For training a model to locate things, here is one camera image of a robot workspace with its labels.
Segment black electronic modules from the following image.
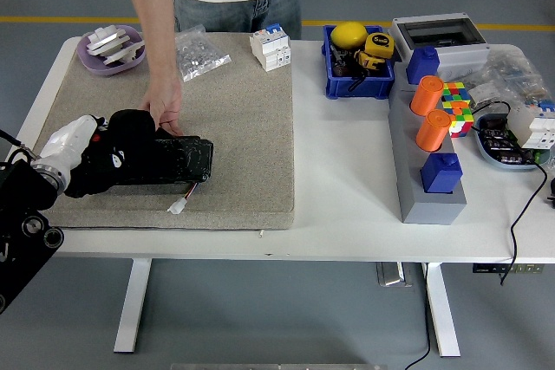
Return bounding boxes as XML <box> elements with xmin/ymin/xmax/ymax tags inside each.
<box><xmin>479</xmin><ymin>114</ymin><xmax>532</xmax><ymax>166</ymax></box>

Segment clear bag of small parts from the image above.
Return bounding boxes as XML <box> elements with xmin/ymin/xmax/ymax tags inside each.
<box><xmin>466</xmin><ymin>47</ymin><xmax>552</xmax><ymax>107</ymax></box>

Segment orange cylinder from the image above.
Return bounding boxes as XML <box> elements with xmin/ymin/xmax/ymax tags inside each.
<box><xmin>409</xmin><ymin>75</ymin><xmax>446</xmax><ymax>116</ymax></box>
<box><xmin>415</xmin><ymin>108</ymin><xmax>453</xmax><ymax>153</ymax></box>

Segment white table leg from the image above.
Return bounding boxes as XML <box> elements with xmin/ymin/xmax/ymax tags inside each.
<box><xmin>421</xmin><ymin>262</ymin><xmax>460</xmax><ymax>357</ymax></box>
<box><xmin>112</xmin><ymin>258</ymin><xmax>153</xmax><ymax>354</ymax></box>

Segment metal floor box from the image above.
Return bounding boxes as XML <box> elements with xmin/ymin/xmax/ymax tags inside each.
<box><xmin>375</xmin><ymin>261</ymin><xmax>413</xmax><ymax>288</ymax></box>

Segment yellow and black tape measure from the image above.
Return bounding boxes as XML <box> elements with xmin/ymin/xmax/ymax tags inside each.
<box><xmin>353</xmin><ymin>49</ymin><xmax>385</xmax><ymax>74</ymax></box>

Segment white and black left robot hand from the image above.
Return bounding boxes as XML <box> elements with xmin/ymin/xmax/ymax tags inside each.
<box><xmin>38</xmin><ymin>113</ymin><xmax>110</xmax><ymax>168</ymax></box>

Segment grey distribution box, clear lid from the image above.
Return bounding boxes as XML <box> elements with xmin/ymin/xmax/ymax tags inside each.
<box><xmin>388</xmin><ymin>12</ymin><xmax>491</xmax><ymax>79</ymax></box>

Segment black power cord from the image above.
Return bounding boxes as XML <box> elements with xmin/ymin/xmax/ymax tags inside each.
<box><xmin>471</xmin><ymin>101</ymin><xmax>548</xmax><ymax>287</ymax></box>

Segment black glossy display panel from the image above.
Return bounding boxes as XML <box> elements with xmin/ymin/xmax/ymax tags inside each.
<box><xmin>110</xmin><ymin>134</ymin><xmax>214</xmax><ymax>185</ymax></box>

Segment clear bag of metal nuts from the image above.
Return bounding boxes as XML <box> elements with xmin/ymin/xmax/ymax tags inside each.
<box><xmin>174</xmin><ymin>23</ymin><xmax>232</xmax><ymax>83</ymax></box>

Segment long grey slotted base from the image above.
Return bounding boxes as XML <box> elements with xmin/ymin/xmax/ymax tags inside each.
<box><xmin>387</xmin><ymin>62</ymin><xmax>468</xmax><ymax>226</ymax></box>

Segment blue plastic bin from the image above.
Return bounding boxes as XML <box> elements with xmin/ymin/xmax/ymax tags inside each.
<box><xmin>322</xmin><ymin>24</ymin><xmax>395</xmax><ymax>101</ymax></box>

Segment purple plastic bowl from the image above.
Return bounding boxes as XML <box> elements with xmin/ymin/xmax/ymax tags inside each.
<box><xmin>76</xmin><ymin>24</ymin><xmax>147</xmax><ymax>77</ymax></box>

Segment white plastic rail piece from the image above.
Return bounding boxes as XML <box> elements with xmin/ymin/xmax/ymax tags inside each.
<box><xmin>102</xmin><ymin>38</ymin><xmax>146</xmax><ymax>65</ymax></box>
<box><xmin>88</xmin><ymin>26</ymin><xmax>127</xmax><ymax>56</ymax></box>

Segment grey-brown mat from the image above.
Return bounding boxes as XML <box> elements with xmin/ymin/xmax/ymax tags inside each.
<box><xmin>32</xmin><ymin>31</ymin><xmax>297</xmax><ymax>231</ymax></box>

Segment black desk control panel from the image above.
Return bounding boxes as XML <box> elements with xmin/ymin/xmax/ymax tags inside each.
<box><xmin>471</xmin><ymin>263</ymin><xmax>544</xmax><ymax>275</ymax></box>

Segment blue block with knob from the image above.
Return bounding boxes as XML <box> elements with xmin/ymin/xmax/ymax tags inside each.
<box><xmin>420</xmin><ymin>152</ymin><xmax>463</xmax><ymax>195</ymax></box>
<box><xmin>405</xmin><ymin>45</ymin><xmax>441</xmax><ymax>85</ymax></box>

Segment black floor cable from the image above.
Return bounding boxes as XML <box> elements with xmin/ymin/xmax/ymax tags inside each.
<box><xmin>402</xmin><ymin>262</ymin><xmax>431</xmax><ymax>370</ymax></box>

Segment person's right hand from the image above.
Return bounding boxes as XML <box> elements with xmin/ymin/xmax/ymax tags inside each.
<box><xmin>138</xmin><ymin>74</ymin><xmax>185</xmax><ymax>137</ymax></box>

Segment white circuit breaker, blue switch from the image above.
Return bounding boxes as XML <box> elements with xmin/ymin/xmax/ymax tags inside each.
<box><xmin>249</xmin><ymin>23</ymin><xmax>291</xmax><ymax>73</ymax></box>

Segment white circuit breaker bank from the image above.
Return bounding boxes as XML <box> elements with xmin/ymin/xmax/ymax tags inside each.
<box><xmin>506</xmin><ymin>99</ymin><xmax>555</xmax><ymax>150</ymax></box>

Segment blue-grey bowl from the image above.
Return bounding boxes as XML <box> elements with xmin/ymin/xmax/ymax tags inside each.
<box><xmin>473</xmin><ymin>113</ymin><xmax>550</xmax><ymax>171</ymax></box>

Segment panel wire with white connector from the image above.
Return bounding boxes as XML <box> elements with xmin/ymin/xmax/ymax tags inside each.
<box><xmin>167</xmin><ymin>182</ymin><xmax>199</xmax><ymax>214</ymax></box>

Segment multicolour puzzle cube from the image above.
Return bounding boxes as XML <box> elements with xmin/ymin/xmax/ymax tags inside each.
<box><xmin>441</xmin><ymin>81</ymin><xmax>472</xmax><ymax>105</ymax></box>
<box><xmin>446</xmin><ymin>100</ymin><xmax>475</xmax><ymax>140</ymax></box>

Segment dark brown tool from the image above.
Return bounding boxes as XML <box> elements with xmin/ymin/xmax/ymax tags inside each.
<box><xmin>331</xmin><ymin>44</ymin><xmax>361</xmax><ymax>79</ymax></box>

